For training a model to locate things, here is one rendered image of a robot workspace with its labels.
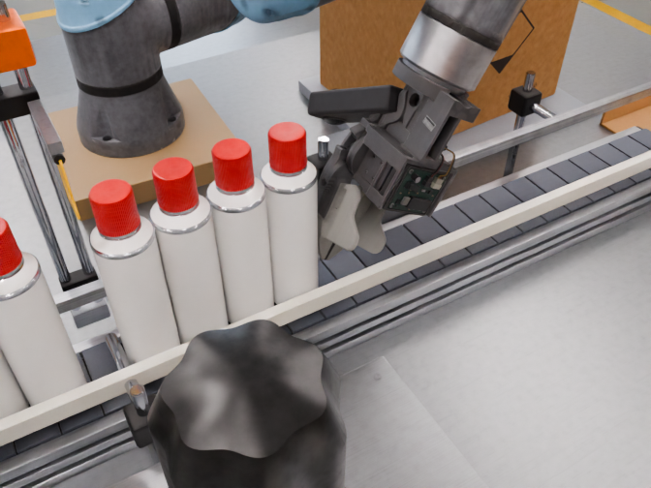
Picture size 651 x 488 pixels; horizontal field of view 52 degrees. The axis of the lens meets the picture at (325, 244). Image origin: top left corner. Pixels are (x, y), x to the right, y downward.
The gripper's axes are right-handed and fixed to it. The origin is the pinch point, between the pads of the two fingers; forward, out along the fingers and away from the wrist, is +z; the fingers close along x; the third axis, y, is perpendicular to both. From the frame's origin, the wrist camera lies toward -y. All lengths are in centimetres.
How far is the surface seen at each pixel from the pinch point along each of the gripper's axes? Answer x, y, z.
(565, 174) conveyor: 34.6, -1.2, -13.6
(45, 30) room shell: 56, -288, 75
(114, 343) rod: -18.4, -0.2, 13.4
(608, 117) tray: 55, -12, -21
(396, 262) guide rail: 6.2, 4.4, -1.3
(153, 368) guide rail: -16.6, 4.5, 12.2
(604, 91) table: 62, -19, -24
